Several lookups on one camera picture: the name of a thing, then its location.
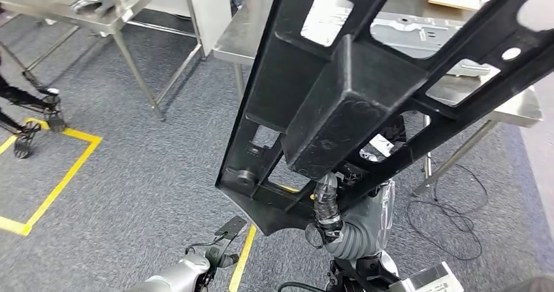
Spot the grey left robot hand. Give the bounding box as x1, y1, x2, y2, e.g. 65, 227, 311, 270
200, 246, 240, 292

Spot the black floor cable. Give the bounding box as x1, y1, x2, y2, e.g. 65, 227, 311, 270
406, 164, 489, 261

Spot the black plastic plate frame part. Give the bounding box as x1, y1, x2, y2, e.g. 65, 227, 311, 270
215, 0, 554, 236

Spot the grey sheet metal part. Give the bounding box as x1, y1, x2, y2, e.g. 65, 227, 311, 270
370, 12, 492, 78

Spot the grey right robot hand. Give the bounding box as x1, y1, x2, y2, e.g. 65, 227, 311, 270
314, 173, 396, 253

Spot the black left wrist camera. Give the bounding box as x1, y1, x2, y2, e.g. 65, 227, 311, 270
213, 215, 248, 253

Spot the stainless steel workbench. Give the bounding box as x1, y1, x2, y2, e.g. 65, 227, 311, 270
212, 0, 544, 197
0, 0, 208, 122

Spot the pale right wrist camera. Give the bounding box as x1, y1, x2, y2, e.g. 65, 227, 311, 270
389, 261, 464, 292

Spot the white cabinet panel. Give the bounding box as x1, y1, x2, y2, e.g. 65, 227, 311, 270
108, 0, 235, 58

